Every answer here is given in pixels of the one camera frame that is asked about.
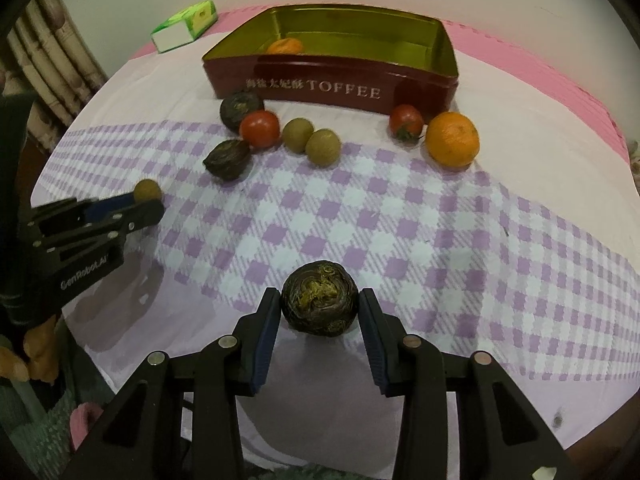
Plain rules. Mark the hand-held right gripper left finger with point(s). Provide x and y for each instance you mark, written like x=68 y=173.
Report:
x=267 y=342

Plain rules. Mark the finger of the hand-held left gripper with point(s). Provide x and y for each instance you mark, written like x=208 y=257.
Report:
x=107 y=207
x=142 y=214

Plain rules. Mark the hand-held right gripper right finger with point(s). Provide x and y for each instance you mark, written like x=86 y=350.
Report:
x=372 y=342

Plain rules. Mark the dark wrinkled passion fruit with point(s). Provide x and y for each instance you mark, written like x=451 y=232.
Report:
x=242 y=105
x=320 y=302
x=227 y=159

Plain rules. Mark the red tomato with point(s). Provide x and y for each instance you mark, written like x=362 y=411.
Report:
x=406 y=121
x=260 y=129

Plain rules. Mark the large orange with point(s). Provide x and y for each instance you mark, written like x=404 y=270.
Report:
x=452 y=139

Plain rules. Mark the dark red tin box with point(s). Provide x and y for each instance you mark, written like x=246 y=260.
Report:
x=350 y=35

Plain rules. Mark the person's left hand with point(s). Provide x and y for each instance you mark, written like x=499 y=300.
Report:
x=40 y=355

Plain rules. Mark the purple checkered tablecloth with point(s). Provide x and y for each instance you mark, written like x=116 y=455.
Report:
x=400 y=240

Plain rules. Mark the pink round object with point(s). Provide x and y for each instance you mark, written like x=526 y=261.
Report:
x=84 y=422

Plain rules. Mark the green woven fabric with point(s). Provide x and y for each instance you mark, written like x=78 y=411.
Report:
x=45 y=435

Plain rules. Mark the green white tissue box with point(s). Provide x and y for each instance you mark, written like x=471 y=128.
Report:
x=182 y=25

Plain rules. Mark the small orange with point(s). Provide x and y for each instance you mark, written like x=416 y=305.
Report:
x=285 y=46

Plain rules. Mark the pink mat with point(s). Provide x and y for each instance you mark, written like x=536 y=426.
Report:
x=500 y=50

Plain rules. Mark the pale patterned object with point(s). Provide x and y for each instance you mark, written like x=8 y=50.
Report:
x=635 y=157

